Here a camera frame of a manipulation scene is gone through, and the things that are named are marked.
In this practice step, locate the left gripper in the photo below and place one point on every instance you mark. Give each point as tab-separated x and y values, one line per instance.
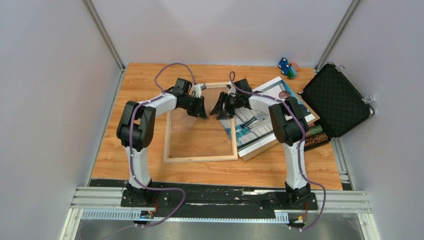
202	112

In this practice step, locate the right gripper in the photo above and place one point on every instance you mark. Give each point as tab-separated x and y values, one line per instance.
226	113

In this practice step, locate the light wooden picture frame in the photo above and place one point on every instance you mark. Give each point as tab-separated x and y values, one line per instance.
200	145

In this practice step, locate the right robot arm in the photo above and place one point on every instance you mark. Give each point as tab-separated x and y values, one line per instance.
289	127

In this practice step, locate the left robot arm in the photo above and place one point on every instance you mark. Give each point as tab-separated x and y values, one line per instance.
136	129

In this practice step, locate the large printed photo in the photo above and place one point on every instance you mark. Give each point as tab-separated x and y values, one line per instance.
252	129

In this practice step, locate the colourful toy blocks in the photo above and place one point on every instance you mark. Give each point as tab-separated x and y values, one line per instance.
287	68

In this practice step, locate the poker chip tray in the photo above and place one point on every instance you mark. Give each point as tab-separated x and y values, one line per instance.
316	137

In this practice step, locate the black foam-lined case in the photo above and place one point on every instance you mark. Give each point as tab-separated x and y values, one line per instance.
337	102

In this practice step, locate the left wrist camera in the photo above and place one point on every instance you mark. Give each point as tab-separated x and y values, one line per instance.
196	90

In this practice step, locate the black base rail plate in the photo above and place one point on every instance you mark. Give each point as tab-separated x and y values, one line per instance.
214	201

